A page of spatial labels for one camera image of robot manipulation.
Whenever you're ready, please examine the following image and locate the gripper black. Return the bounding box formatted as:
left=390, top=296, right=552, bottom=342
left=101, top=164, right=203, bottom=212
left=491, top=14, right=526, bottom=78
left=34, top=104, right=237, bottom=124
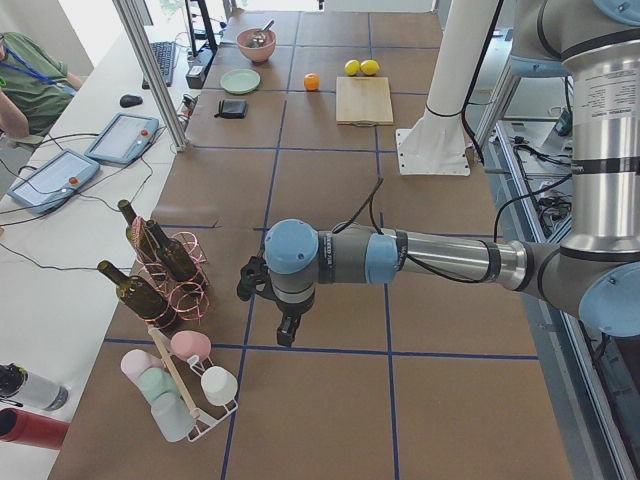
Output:
left=274, top=288, right=314, bottom=347

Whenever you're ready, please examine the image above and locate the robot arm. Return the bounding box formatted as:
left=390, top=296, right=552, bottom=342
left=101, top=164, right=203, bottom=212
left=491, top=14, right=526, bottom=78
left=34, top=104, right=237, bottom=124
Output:
left=264, top=1, right=639, bottom=346

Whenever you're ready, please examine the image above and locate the green plate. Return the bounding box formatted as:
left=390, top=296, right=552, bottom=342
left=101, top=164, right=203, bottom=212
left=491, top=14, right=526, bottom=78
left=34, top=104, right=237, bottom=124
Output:
left=220, top=69, right=261, bottom=95

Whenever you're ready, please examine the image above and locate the white cup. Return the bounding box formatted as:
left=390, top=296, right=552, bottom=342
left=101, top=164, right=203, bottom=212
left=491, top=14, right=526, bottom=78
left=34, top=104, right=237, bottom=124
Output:
left=201, top=366, right=238, bottom=406

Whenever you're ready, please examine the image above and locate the pink cup upper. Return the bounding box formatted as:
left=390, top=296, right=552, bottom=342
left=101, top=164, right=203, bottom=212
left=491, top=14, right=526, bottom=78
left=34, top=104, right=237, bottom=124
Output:
left=170, top=330, right=211, bottom=361

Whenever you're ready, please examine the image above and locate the dark glass bottle middle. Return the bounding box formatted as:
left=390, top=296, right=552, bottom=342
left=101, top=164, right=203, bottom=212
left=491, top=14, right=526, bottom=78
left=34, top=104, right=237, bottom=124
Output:
left=145, top=219, right=199, bottom=282

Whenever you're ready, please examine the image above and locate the green cup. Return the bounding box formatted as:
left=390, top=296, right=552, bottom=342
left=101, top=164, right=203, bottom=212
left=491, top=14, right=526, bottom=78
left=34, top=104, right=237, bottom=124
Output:
left=135, top=367, right=178, bottom=404

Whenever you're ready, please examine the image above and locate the grey cup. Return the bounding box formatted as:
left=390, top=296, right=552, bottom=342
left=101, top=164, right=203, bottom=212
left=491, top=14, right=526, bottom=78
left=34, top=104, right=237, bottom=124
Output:
left=151, top=392, right=195, bottom=442

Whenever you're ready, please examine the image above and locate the pale pink cup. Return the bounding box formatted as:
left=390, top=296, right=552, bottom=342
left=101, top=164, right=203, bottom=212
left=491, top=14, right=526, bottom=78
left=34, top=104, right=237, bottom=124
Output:
left=120, top=349, right=164, bottom=385

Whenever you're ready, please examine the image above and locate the dark glass bottle back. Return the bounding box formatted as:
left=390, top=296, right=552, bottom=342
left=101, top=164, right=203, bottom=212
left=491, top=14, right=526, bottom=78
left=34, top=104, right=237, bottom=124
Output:
left=117, top=199, right=156, bottom=262

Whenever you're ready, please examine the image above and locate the dark grey folded cloth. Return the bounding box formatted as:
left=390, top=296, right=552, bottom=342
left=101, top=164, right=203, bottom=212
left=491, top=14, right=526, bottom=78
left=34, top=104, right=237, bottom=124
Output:
left=214, top=99, right=248, bottom=119

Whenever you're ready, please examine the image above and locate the wooden cutting board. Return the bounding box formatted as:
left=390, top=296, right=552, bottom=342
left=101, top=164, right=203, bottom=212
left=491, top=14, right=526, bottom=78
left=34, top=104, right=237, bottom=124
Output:
left=336, top=76, right=394, bottom=125

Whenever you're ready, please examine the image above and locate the orange fruit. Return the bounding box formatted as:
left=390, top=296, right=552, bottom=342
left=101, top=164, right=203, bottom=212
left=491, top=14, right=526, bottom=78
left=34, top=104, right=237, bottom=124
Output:
left=303, top=73, right=320, bottom=92

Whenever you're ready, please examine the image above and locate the blue teach pendant far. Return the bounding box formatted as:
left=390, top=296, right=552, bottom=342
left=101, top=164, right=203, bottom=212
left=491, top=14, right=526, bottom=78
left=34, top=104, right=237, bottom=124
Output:
left=85, top=112, right=159, bottom=165

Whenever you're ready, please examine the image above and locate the blue teach pendant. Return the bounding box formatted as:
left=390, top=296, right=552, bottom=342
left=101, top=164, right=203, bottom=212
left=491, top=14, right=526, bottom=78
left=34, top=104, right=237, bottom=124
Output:
left=8, top=149, right=100, bottom=214
left=85, top=112, right=159, bottom=165

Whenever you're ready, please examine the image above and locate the yellow lemon left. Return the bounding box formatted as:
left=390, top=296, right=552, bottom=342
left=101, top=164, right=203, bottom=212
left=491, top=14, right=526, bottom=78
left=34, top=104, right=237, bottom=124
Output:
left=344, top=59, right=361, bottom=77

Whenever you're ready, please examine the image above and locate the yellow lemon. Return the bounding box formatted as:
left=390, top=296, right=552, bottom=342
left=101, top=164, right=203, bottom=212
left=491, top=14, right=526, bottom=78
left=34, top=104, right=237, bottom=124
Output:
left=344, top=59, right=361, bottom=77
left=360, top=59, right=380, bottom=76

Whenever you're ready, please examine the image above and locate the yellow lemon right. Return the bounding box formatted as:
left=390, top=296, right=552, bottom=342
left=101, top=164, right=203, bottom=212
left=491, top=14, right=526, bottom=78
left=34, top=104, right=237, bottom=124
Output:
left=360, top=59, right=380, bottom=76

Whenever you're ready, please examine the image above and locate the grey water bottle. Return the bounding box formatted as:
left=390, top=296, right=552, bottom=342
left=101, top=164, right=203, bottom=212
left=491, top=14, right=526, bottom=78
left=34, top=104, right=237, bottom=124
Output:
left=1, top=364, right=69, bottom=411

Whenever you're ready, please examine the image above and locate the blue teach pendant near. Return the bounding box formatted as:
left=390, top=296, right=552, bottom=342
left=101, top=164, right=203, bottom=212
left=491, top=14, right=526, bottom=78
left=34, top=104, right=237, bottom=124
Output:
left=8, top=149, right=100, bottom=214

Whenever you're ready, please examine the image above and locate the pink bowl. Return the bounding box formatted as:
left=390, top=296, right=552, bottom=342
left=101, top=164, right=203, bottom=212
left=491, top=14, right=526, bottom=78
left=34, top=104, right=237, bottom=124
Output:
left=236, top=28, right=276, bottom=63

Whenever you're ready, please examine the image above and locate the black computer mouse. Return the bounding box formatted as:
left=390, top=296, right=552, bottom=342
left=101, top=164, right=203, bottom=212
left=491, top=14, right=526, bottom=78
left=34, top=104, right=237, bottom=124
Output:
left=119, top=94, right=143, bottom=108

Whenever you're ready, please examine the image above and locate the red bottle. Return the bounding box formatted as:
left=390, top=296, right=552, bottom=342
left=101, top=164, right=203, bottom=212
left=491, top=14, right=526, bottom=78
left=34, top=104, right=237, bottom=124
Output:
left=1, top=408, right=70, bottom=450

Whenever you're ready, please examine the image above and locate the metal scoop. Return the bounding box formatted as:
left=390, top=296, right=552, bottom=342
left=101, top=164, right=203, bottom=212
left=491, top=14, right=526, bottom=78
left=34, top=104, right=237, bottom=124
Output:
left=245, top=19, right=275, bottom=48

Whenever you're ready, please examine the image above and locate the black keyboard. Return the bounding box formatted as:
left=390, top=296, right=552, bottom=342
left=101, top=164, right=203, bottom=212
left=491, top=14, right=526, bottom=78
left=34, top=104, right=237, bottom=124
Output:
left=149, top=41, right=177, bottom=87

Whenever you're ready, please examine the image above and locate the person in green shirt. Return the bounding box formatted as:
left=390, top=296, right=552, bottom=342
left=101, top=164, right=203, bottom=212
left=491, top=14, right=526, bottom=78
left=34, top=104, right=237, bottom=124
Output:
left=1, top=32, right=84, bottom=139

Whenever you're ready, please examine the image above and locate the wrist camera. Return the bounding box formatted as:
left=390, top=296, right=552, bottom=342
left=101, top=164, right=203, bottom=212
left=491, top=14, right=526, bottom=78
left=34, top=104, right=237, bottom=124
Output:
left=236, top=256, right=274, bottom=301

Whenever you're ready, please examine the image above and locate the white wire cup rack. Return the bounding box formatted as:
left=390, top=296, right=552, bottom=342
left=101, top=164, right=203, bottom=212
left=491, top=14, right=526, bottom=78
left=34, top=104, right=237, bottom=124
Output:
left=147, top=324, right=240, bottom=443

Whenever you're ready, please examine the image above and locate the copper wire bottle rack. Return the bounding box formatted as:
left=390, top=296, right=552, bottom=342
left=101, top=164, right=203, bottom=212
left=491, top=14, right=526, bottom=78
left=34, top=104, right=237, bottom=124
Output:
left=136, top=231, right=211, bottom=324

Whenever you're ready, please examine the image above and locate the aluminium frame post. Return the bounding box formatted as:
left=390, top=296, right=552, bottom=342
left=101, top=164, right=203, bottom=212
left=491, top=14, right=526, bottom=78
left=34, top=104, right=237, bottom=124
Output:
left=112, top=0, right=188, bottom=152

